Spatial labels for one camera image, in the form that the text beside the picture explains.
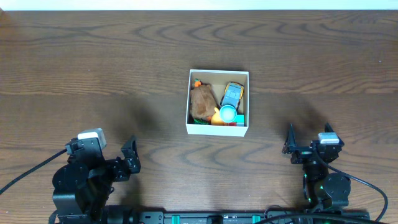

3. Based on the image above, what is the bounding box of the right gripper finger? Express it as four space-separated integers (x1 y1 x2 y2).
283 124 297 151
324 123 345 146

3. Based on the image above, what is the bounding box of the multicoloured puzzle cube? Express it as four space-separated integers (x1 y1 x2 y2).
228 114 245 126

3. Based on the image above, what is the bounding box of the orange duck toy blue hat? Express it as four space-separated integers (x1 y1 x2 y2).
210 105 238 126

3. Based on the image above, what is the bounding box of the yellow grey toy truck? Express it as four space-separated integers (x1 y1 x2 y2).
220 82 244 110

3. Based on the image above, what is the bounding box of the green round spinner toy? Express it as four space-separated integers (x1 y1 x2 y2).
193 119 210 125

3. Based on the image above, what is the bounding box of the brown plush toy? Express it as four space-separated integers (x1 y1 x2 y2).
190 79 218 121

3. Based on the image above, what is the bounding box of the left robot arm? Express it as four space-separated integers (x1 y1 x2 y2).
52 136 141 223

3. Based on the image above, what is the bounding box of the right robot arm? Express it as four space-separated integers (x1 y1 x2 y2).
282 124 351 213

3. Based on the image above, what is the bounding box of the white cardboard box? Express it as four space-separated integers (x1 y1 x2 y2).
185 69 250 137

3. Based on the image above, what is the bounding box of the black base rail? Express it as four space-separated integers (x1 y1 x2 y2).
105 205 370 224

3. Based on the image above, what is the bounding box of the right black cable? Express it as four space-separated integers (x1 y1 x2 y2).
312 144 389 222

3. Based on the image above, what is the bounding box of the black cable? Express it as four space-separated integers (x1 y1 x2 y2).
0 148 68 196
312 144 389 222

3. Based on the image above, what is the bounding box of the left black cable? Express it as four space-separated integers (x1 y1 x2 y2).
0 148 68 196

